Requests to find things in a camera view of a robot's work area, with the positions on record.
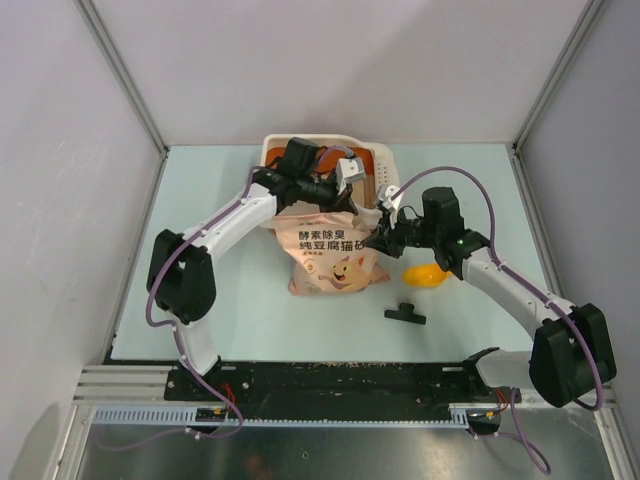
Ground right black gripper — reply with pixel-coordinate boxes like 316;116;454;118
363;205;440;259

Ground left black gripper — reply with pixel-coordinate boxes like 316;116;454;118
297;172;358;222

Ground black bag clip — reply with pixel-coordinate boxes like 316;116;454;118
384;302;427;326

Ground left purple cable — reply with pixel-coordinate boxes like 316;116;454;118
94;143;356;451

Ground yellow plastic scoop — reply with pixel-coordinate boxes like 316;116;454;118
403;263;452;288

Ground white orange litter box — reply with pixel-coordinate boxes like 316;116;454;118
259;134;400;229

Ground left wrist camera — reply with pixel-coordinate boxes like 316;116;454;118
335;157;366;193

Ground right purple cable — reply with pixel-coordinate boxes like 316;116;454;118
389;167;606;474

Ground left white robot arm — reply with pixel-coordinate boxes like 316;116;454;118
145;137;366;400

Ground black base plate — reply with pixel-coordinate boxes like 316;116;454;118
164;360;508;422

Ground grey cable duct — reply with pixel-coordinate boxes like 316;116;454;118
93;406;227;425

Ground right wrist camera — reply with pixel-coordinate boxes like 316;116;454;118
376;184;402;228

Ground purple cable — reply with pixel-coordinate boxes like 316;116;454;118
389;167;606;474
94;143;356;451

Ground pink cat litter bag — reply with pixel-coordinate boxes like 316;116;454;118
273;212;390;296

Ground aluminium frame rail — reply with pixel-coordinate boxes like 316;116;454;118
72;363;621;407

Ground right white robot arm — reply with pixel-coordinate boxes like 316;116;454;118
364;185;617;407

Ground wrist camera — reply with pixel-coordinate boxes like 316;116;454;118
376;184;402;228
335;157;366;193

